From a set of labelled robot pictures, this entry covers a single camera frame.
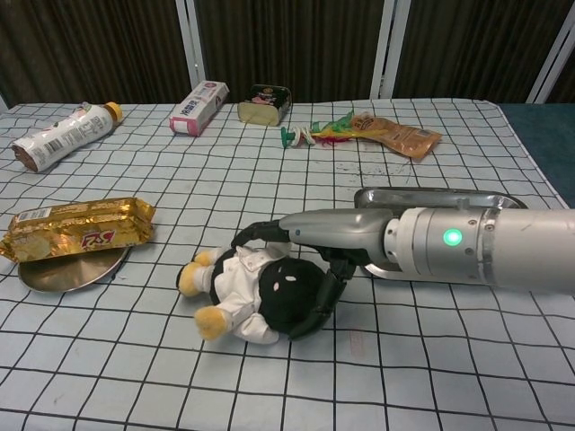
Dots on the brown snack pouch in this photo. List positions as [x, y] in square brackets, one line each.
[400, 137]

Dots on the round steel plate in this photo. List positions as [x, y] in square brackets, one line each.
[67, 271]

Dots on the black meat tin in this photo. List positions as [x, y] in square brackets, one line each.
[265, 105]

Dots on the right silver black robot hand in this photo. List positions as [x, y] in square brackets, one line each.
[341, 229]

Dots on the brown partition panel white frame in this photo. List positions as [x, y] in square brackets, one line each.
[90, 49]
[567, 85]
[292, 45]
[471, 49]

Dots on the plush toy black white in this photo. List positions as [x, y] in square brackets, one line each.
[278, 292]

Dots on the rectangular steel tray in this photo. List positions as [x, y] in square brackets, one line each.
[418, 197]

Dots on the checkered white tablecloth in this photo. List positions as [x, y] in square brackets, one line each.
[224, 381]

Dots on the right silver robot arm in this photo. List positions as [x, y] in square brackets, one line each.
[494, 247]

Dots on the white-labelled yellow-capped drink bottle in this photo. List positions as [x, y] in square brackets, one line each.
[63, 137]

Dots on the gold foil snack package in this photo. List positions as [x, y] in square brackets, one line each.
[76, 229]

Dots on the blue padded table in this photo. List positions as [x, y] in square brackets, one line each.
[539, 143]

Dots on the pink white toothpaste box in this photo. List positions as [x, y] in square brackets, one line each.
[197, 110]

